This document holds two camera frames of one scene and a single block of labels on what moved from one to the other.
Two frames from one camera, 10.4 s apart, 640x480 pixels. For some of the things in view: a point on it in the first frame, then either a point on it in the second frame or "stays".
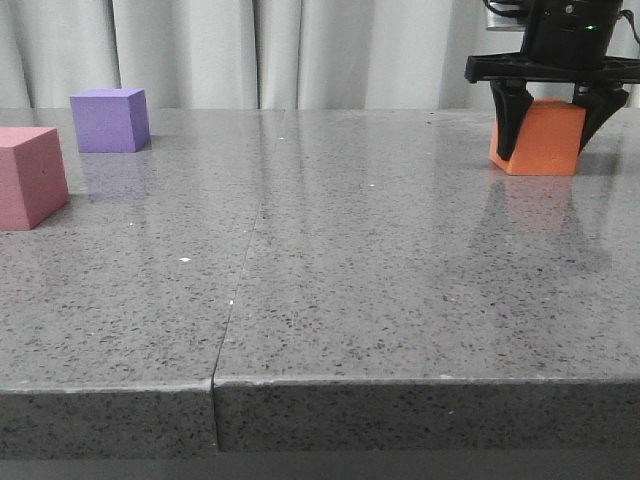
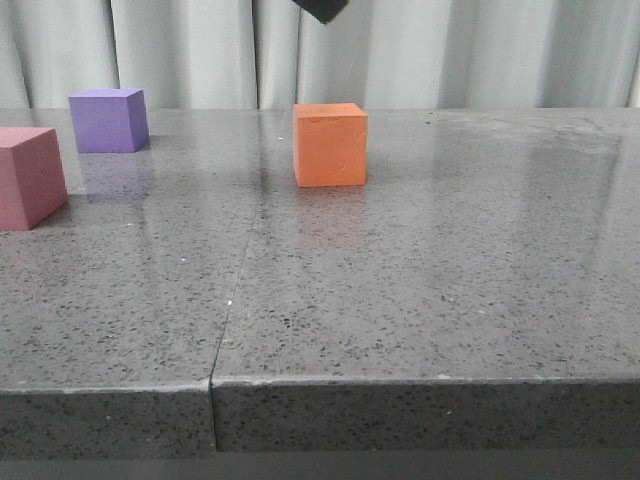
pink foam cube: [33, 180] stays
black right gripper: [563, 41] to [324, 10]
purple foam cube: [111, 120] stays
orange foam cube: [549, 140] to [330, 144]
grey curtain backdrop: [254, 53] stays
